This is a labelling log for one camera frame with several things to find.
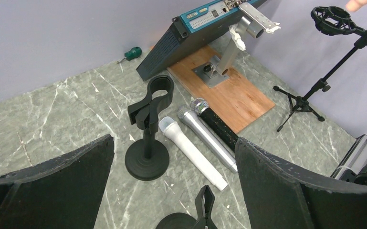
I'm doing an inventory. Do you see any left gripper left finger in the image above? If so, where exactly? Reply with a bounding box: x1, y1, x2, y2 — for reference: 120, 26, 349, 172
0, 135, 115, 229

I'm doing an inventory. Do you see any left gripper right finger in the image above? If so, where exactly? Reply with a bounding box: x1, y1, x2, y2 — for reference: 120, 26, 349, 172
235, 137, 367, 229

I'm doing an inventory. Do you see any black mic stand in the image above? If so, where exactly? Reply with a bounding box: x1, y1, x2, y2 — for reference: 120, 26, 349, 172
156, 185, 217, 229
125, 75, 174, 181

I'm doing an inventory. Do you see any white microphone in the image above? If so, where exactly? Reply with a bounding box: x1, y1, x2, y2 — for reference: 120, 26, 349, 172
158, 116, 228, 191

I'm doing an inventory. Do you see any silver grey microphone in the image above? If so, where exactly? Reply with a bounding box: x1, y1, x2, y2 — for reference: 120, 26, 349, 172
176, 104, 238, 173

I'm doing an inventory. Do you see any shock mount tripod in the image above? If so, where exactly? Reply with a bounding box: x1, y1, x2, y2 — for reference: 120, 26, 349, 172
273, 6, 367, 132

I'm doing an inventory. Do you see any pink microphone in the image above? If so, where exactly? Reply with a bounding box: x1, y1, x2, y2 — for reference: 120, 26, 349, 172
346, 0, 367, 12

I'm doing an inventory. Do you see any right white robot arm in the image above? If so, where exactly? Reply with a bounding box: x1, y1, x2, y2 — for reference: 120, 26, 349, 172
331, 135, 367, 186

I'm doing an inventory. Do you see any wooden board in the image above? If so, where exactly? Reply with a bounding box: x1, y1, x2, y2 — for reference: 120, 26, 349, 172
168, 45, 275, 134

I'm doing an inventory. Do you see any metal bracket with tube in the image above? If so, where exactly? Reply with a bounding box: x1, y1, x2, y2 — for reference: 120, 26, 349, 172
192, 0, 281, 88

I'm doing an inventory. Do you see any green screwdriver handle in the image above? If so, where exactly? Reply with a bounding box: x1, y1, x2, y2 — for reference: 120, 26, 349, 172
116, 46, 142, 63

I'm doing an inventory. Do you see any blue network switch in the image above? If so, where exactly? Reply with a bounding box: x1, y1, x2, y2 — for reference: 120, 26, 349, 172
136, 0, 269, 82

